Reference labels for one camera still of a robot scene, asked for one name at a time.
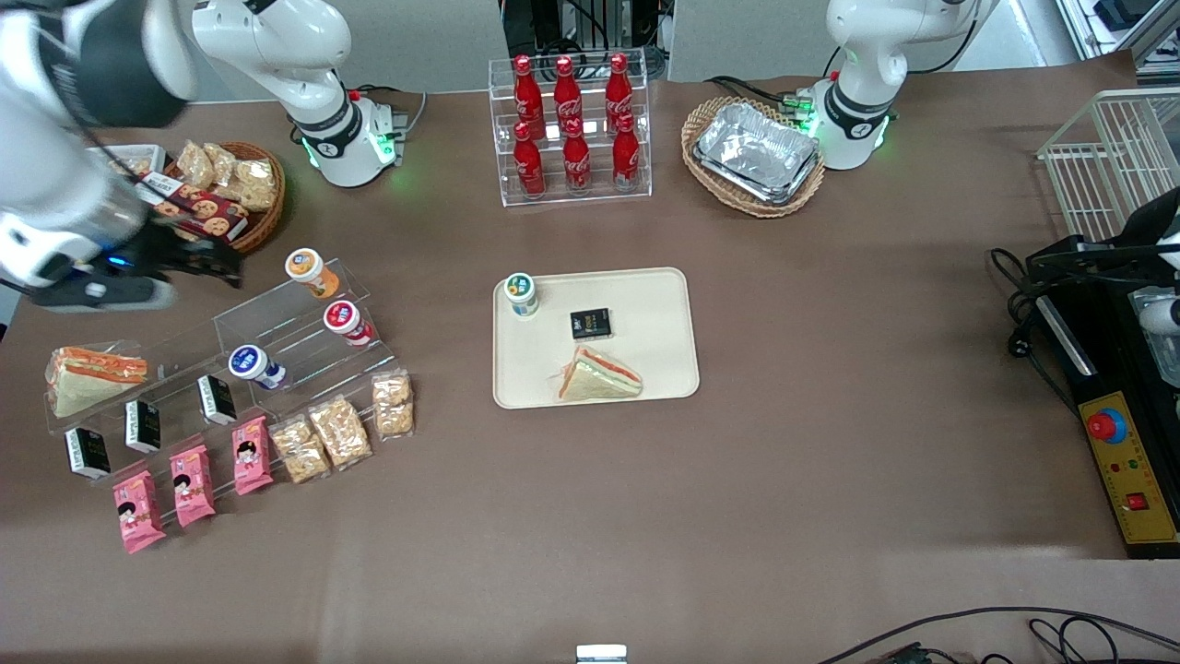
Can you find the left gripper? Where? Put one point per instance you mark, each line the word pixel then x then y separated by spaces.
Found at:
pixel 1146 224

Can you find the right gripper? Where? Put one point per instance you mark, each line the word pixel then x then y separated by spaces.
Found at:
pixel 159 250

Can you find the green lid gum bottle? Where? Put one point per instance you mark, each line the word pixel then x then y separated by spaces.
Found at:
pixel 522 293

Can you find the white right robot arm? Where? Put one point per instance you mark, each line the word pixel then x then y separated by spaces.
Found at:
pixel 313 55

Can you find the orange lid gum bottle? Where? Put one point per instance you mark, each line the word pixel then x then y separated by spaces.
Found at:
pixel 309 269

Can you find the blue lid gum bottle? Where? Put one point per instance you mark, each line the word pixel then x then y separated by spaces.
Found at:
pixel 253 364

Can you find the white rectangular snack tray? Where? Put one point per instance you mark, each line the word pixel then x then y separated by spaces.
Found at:
pixel 155 152

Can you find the red lid gum bottle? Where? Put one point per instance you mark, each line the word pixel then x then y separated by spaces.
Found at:
pixel 346 321

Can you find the beige plastic tray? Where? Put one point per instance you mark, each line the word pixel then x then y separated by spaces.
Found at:
pixel 645 314

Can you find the dark red cookie box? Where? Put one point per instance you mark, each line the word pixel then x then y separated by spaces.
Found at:
pixel 203 210

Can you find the round wicker basket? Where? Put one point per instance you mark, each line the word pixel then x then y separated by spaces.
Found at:
pixel 263 231

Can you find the clear granola snack pack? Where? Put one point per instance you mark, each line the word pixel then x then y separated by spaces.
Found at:
pixel 340 432
pixel 223 159
pixel 394 404
pixel 300 450
pixel 195 164
pixel 258 186
pixel 134 166

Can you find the clear acrylic stepped stand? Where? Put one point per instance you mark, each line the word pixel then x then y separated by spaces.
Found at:
pixel 295 323
pixel 175 369

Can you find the black carton white side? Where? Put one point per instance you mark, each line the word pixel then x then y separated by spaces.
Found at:
pixel 218 399
pixel 88 452
pixel 143 425

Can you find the wrapped triangle sandwich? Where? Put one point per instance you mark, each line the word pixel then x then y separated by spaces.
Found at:
pixel 597 378
pixel 92 378

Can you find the black sealing machine yellow panel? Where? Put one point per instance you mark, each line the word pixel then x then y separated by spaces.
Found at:
pixel 1106 387

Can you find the pink snack packet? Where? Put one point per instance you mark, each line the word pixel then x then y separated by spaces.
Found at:
pixel 251 456
pixel 194 485
pixel 138 513

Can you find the red cola bottle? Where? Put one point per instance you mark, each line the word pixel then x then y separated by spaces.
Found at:
pixel 619 85
pixel 577 161
pixel 526 88
pixel 626 157
pixel 567 88
pixel 529 166

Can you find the black square box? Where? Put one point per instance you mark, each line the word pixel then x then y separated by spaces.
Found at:
pixel 590 323

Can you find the clear acrylic bottle rack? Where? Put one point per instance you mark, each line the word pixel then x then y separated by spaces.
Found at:
pixel 590 195

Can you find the stacked foil containers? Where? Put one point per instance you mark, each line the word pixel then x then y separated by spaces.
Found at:
pixel 756 152

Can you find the small white device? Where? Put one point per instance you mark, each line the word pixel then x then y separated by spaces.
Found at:
pixel 601 655

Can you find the metal shelf frame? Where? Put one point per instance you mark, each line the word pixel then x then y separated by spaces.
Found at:
pixel 1115 23

